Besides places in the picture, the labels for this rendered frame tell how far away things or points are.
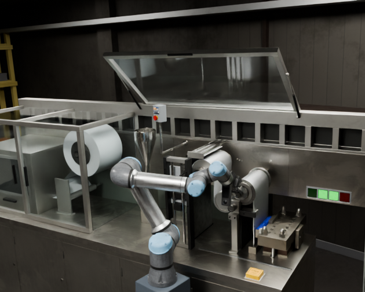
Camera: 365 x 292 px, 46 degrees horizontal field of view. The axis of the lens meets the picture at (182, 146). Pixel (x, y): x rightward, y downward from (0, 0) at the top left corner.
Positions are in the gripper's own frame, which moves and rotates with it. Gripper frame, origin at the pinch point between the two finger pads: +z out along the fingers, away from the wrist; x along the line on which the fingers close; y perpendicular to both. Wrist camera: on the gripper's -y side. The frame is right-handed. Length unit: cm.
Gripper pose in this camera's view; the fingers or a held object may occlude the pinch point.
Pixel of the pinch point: (237, 197)
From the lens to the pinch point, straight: 240.9
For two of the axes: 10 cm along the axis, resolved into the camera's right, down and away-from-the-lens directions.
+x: -8.6, -0.9, 5.0
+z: 4.2, 4.5, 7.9
